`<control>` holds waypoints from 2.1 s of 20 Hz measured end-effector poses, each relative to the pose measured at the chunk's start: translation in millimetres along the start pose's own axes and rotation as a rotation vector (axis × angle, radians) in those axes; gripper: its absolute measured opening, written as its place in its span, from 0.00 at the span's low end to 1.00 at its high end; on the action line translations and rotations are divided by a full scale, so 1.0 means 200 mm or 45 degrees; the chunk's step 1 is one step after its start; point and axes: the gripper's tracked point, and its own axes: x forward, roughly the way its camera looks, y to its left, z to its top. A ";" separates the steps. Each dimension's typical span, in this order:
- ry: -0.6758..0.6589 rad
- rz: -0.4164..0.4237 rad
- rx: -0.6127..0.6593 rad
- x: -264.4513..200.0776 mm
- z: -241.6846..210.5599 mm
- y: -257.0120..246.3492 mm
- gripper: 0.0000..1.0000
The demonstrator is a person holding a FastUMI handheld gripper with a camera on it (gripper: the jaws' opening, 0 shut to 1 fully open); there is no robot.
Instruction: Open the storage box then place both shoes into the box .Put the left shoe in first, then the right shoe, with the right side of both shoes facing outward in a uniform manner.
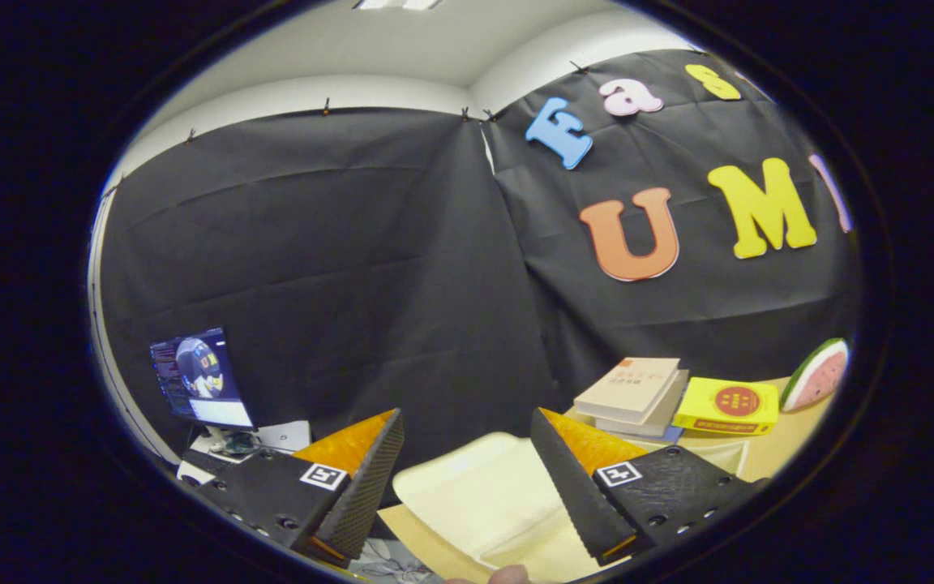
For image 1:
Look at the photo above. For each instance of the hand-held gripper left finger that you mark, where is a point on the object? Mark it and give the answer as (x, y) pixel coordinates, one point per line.
(362, 487)

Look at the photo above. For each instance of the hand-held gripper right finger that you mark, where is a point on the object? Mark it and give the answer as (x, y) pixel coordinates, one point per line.
(576, 495)

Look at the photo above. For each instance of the cream fabric storage box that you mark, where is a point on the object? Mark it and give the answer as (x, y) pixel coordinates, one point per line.
(475, 495)

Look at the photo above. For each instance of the grey patterned cloth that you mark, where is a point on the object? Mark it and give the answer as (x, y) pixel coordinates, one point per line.
(390, 561)

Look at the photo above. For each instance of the white paper sheet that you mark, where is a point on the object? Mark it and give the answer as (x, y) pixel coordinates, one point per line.
(284, 436)

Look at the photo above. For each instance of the blue book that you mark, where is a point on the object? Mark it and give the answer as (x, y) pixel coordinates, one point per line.
(666, 436)

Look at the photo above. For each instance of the white book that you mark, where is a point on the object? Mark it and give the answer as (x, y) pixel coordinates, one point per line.
(666, 418)

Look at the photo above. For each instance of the beige book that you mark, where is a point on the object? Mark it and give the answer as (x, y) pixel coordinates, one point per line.
(629, 385)

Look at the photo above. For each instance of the yellow book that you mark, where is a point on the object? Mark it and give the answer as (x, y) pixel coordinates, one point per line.
(726, 401)

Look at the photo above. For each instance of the computer monitor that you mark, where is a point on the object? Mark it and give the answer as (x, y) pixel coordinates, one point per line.
(203, 377)

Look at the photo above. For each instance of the watermelon slice plush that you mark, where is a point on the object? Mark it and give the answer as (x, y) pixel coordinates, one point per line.
(820, 377)

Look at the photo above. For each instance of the long ceiling light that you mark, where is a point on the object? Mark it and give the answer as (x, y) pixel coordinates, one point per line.
(398, 3)

